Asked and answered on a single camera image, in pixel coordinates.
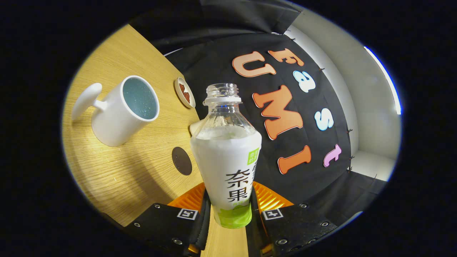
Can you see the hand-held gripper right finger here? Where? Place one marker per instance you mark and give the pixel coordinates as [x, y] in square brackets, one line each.
[255, 235]

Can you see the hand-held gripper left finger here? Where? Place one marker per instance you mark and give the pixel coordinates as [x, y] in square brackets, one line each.
[200, 232]

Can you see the juice bottle with white label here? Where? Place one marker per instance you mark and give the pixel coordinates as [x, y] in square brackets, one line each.
[225, 164]

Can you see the dark brown round coaster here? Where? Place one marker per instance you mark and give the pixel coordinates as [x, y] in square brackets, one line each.
[182, 161]

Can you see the white cup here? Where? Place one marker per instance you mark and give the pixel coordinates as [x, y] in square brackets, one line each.
[114, 121]

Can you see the wooden table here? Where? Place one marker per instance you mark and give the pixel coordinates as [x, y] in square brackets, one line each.
[125, 178]

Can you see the brown food piece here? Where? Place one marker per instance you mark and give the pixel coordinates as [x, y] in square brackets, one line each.
[182, 87]
[186, 97]

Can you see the white oval plate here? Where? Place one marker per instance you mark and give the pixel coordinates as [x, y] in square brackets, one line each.
[177, 93]

